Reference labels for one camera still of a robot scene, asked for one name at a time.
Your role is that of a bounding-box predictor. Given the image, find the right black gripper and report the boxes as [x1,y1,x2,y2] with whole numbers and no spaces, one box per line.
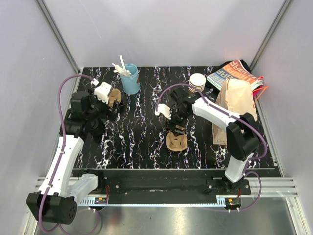
[164,107,190,138]

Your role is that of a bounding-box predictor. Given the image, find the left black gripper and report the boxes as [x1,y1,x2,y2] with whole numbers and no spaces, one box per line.
[86,88,119,122]

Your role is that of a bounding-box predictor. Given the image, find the single cardboard cup carrier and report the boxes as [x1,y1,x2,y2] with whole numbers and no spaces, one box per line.
[166,131,187,151]

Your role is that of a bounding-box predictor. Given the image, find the cardboard cup carrier stack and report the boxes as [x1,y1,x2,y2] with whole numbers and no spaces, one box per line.
[108,88,122,107]

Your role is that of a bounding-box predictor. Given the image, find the brown paper takeout bag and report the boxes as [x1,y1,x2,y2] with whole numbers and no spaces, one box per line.
[211,78,258,146]

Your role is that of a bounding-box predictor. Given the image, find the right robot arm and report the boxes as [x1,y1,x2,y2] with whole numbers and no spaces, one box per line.
[165,88,261,194]

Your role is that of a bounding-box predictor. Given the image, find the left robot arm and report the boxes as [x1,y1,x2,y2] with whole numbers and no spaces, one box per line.
[26,89,122,225]

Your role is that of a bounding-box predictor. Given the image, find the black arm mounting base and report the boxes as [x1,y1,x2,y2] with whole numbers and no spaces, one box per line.
[96,169,251,196]

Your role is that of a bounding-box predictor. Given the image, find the stack of black lids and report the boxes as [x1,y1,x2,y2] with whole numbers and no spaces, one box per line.
[89,118,105,137]

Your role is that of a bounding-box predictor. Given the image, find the blue cup with stirrers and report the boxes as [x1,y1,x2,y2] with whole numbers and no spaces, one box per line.
[119,64,140,95]

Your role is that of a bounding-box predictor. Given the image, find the stack of paper cups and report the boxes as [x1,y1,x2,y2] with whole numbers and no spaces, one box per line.
[188,73,206,94]

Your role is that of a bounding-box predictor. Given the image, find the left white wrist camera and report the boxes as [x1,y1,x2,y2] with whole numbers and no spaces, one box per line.
[91,78,112,105]

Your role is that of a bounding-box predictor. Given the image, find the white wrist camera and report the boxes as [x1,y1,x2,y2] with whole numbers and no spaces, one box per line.
[155,103,171,120]
[91,78,112,105]

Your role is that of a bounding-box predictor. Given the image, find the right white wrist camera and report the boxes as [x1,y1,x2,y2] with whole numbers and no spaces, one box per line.
[155,103,171,120]

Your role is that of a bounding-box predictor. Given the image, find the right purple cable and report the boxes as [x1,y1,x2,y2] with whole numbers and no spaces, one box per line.
[155,83,268,212]

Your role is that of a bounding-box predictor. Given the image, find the aluminium frame rail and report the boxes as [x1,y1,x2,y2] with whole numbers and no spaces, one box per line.
[45,174,297,209]

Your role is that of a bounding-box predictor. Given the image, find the left aluminium corner post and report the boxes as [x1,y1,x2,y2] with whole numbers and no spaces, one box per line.
[35,0,81,73]

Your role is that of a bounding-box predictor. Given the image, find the aluminium corner post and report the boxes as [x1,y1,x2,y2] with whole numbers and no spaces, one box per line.
[249,0,293,70]
[35,0,81,73]

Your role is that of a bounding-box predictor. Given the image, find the right aluminium corner post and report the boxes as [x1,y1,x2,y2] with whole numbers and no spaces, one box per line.
[249,0,293,70]

